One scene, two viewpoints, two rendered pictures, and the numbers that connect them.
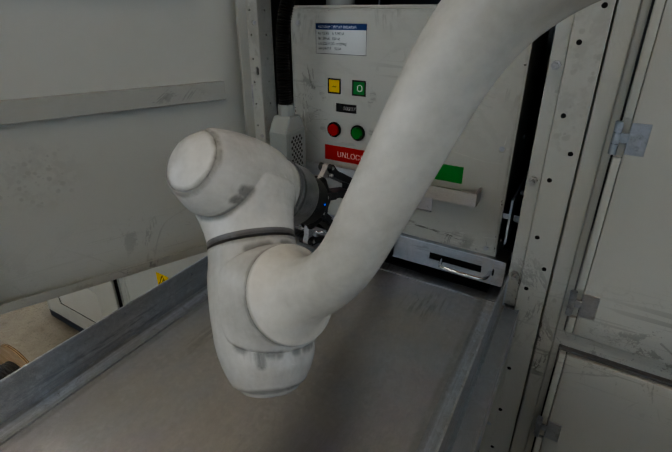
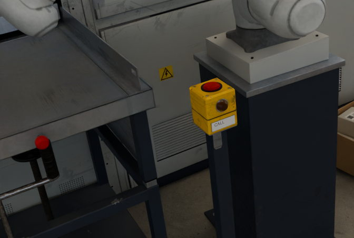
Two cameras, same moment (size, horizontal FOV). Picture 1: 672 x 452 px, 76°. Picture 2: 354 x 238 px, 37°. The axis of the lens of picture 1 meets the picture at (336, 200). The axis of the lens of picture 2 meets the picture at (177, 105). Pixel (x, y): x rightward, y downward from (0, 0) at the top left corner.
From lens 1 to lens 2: 1.16 m
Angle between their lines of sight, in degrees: 48
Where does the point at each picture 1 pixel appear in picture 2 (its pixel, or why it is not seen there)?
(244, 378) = (46, 19)
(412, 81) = not seen: outside the picture
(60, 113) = not seen: outside the picture
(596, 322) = (107, 6)
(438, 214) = not seen: outside the picture
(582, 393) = (117, 46)
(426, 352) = (58, 47)
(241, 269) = not seen: outside the picture
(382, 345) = (39, 56)
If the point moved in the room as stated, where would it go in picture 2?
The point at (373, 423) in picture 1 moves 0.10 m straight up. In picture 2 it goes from (68, 65) to (61, 34)
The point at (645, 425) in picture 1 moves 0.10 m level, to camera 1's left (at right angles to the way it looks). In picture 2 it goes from (143, 43) to (127, 53)
